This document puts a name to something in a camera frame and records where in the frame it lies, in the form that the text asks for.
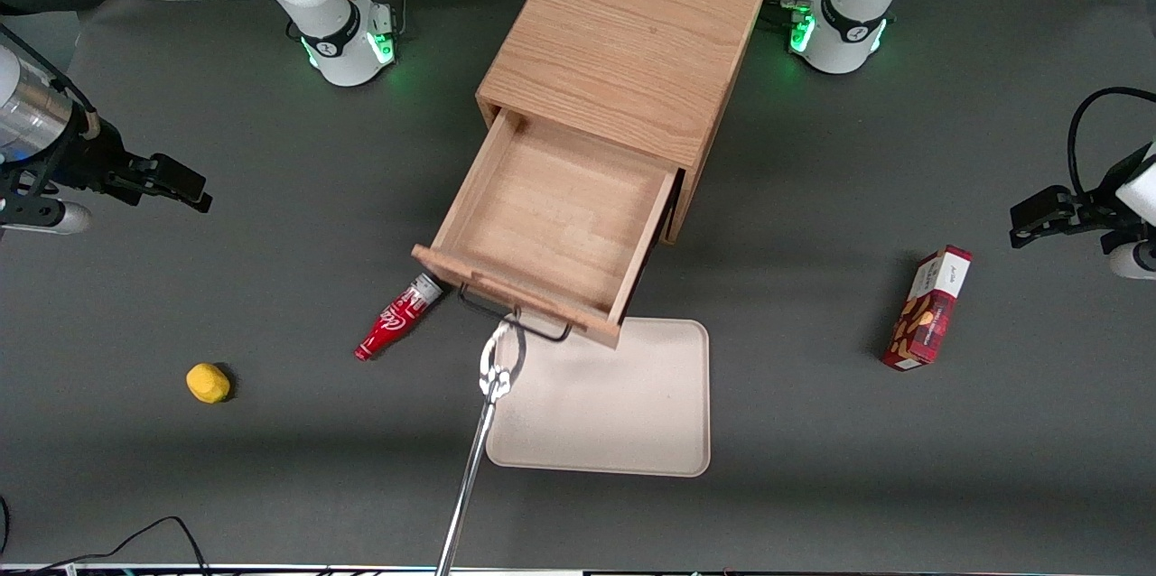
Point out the wooden drawer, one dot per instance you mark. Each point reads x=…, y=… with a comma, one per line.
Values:
x=551, y=215

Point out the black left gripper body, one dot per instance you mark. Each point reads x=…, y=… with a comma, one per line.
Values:
x=1104, y=190

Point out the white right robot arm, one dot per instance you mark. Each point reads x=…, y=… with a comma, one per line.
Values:
x=316, y=25

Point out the red cola bottle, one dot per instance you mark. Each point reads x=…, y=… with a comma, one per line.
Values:
x=393, y=323

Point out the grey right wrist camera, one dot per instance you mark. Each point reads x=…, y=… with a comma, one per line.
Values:
x=54, y=218

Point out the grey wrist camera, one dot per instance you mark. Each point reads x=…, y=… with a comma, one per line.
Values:
x=1138, y=260
x=54, y=218

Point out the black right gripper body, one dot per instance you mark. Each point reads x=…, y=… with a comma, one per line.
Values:
x=97, y=162

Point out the wooden drawer cabinet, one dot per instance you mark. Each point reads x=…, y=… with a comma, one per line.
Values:
x=623, y=34

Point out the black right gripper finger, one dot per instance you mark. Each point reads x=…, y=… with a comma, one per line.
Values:
x=176, y=173
x=176, y=197

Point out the red tartan cookie box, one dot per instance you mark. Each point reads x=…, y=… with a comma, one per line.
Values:
x=926, y=314

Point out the beige plastic tray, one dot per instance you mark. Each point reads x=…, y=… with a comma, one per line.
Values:
x=614, y=404

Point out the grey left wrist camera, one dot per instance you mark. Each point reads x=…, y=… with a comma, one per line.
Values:
x=1138, y=260

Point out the silver metal hook rod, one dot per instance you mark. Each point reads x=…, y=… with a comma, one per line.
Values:
x=470, y=477

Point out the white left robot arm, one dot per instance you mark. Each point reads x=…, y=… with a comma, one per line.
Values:
x=849, y=25

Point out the yellow lemon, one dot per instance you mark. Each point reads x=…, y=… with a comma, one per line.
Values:
x=208, y=383

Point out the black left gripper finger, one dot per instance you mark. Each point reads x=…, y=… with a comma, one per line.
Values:
x=1043, y=233
x=1043, y=208

